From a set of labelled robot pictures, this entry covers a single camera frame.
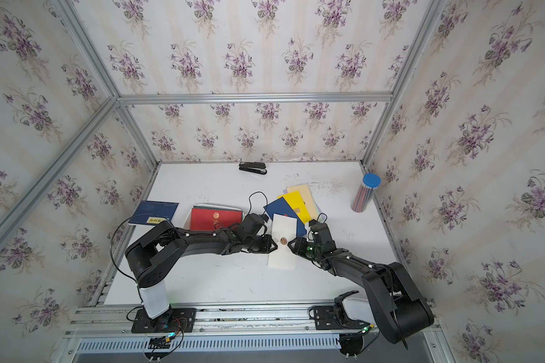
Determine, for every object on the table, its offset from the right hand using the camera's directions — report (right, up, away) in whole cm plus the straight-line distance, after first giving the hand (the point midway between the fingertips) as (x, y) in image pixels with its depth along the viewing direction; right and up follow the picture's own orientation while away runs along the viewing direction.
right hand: (294, 246), depth 89 cm
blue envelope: (-5, +15, +13) cm, 20 cm away
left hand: (-6, -1, -2) cm, 6 cm away
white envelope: (-3, +5, +8) cm, 10 cm away
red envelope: (-36, +10, +7) cm, 38 cm away
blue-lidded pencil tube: (+30, +20, +4) cm, 36 cm away
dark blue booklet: (-68, +13, +15) cm, 71 cm away
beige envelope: (+8, +19, +17) cm, 27 cm away
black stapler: (-17, +34, +26) cm, 46 cm away
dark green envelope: (-33, +15, +7) cm, 37 cm away
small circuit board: (-44, -26, -17) cm, 54 cm away
